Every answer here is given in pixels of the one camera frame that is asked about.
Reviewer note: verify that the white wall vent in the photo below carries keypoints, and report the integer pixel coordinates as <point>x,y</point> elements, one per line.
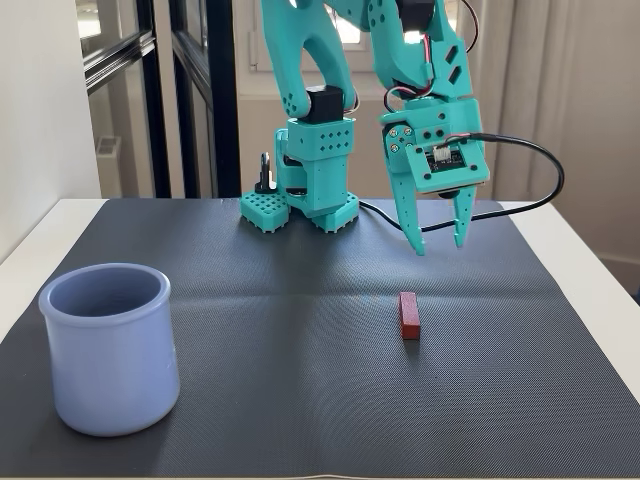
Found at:
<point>107,145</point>

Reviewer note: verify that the lavender blue ceramic pot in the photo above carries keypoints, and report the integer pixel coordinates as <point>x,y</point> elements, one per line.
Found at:
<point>110,360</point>

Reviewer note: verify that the teal mounted camera module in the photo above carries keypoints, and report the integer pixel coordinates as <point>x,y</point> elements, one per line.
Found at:
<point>450,170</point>

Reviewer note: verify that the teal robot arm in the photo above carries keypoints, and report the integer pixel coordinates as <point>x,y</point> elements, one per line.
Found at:
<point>320,150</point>

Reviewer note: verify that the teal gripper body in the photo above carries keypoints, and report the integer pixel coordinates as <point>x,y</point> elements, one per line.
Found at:
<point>434,121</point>

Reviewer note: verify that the red wooden block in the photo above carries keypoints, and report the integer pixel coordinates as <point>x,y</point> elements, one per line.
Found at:
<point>409,317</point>

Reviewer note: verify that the beige curtain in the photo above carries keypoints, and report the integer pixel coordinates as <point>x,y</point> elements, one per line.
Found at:
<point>575,75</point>

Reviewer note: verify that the black textured mat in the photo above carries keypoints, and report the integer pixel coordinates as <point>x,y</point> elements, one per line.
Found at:
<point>300,375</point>

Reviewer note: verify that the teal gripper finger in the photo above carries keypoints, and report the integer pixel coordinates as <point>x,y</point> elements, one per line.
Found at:
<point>400,160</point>
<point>462,215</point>

